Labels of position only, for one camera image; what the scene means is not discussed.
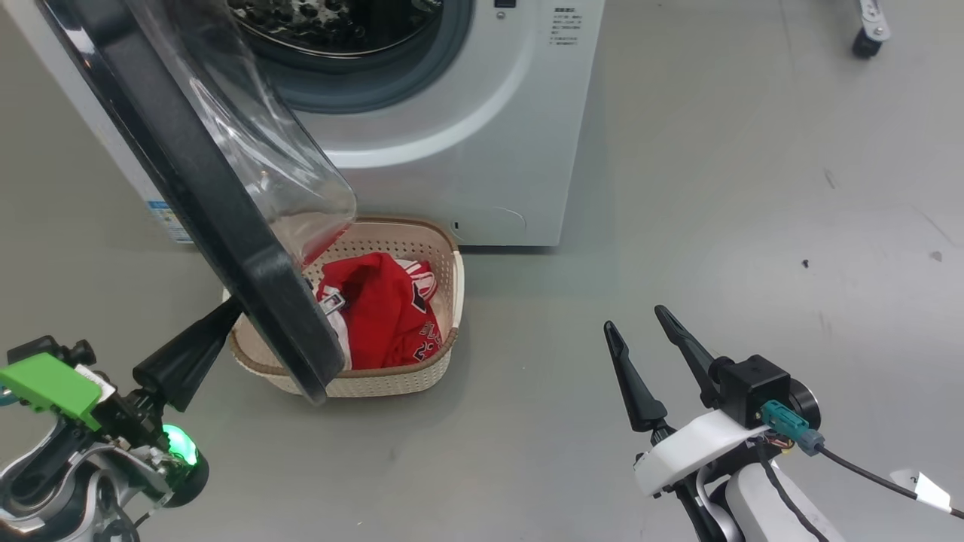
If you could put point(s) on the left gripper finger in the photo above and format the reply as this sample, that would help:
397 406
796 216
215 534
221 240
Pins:
196 376
177 357

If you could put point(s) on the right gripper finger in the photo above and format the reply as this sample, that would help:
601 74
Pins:
636 391
689 350

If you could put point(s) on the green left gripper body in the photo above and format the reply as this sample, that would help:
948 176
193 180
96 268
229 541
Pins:
45 384

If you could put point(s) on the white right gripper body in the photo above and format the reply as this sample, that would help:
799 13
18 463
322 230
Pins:
693 452

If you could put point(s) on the round glass washer door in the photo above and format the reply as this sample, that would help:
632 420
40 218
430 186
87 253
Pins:
203 203

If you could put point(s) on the red white basketball jersey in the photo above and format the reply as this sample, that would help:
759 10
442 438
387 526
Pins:
384 316

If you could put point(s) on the cream perforated laundry basket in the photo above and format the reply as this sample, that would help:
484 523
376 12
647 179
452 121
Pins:
429 248

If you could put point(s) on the white front-load washing machine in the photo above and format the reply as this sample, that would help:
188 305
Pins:
489 150

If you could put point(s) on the stainless steel washing machine drum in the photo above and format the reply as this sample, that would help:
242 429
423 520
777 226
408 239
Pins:
316 15

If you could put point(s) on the blue white energy label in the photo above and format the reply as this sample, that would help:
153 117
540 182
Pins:
169 222

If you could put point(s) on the metal stand leg with caster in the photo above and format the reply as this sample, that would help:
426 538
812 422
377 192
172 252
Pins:
870 30

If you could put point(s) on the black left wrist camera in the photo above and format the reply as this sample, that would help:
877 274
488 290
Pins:
45 350

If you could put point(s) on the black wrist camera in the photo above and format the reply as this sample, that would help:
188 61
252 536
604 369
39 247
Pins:
45 350
753 388

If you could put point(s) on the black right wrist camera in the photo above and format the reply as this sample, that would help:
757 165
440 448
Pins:
753 388

